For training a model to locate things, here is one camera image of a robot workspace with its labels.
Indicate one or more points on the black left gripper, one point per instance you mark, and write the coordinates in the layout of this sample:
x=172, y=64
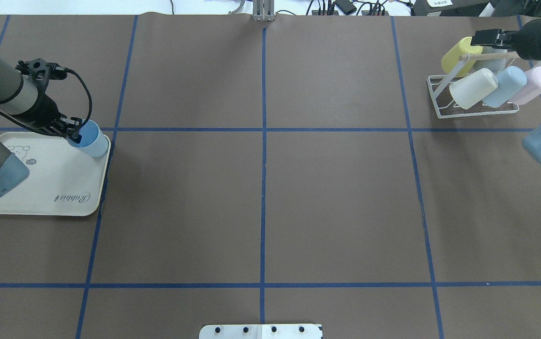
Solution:
x=47, y=109

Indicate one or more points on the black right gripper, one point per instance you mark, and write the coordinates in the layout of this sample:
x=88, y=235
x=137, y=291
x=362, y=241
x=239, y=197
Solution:
x=528, y=38

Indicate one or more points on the blue plastic cup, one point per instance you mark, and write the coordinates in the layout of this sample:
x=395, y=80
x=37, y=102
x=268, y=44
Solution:
x=510, y=81
x=92, y=140

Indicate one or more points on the white plastic cup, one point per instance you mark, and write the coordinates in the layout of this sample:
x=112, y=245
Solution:
x=473, y=88

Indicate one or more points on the pink plastic cup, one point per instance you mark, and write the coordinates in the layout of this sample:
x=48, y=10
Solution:
x=532, y=88

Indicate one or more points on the grey plastic cup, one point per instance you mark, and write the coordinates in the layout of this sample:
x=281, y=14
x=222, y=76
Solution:
x=494, y=65

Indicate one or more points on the cream plastic tray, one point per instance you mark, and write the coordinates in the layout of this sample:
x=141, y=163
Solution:
x=63, y=180

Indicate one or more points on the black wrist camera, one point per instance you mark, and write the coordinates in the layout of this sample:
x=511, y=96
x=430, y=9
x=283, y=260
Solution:
x=40, y=72

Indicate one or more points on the white wire cup rack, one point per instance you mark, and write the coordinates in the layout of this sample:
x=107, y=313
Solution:
x=442, y=101

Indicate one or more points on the aluminium frame post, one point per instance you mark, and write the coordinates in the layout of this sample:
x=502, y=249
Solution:
x=263, y=10

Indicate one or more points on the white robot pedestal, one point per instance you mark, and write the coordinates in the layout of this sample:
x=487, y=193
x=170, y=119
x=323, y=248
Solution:
x=262, y=331

